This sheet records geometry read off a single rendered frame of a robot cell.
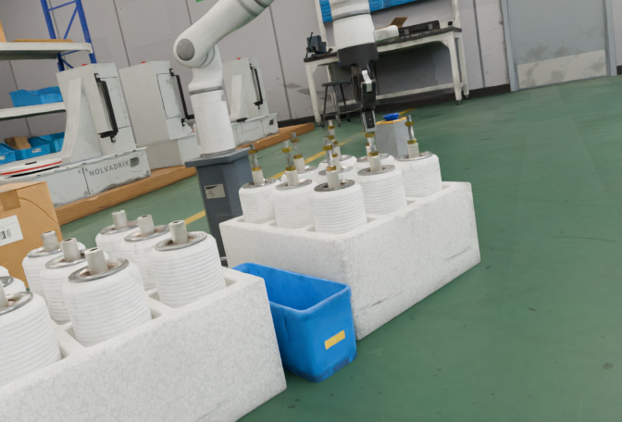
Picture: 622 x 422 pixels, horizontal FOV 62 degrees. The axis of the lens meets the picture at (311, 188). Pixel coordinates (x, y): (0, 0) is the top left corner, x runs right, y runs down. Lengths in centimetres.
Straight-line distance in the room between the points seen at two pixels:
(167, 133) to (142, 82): 39
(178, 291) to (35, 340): 18
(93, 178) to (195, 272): 239
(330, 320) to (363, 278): 12
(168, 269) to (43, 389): 20
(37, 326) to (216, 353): 22
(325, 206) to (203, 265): 27
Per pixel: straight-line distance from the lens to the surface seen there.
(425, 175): 108
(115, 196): 309
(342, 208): 91
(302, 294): 93
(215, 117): 142
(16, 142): 638
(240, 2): 135
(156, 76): 374
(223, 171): 140
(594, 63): 615
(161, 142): 376
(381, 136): 134
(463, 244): 113
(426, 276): 104
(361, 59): 97
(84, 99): 338
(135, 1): 807
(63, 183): 297
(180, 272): 74
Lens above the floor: 43
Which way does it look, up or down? 11 degrees down
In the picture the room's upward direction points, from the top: 11 degrees counter-clockwise
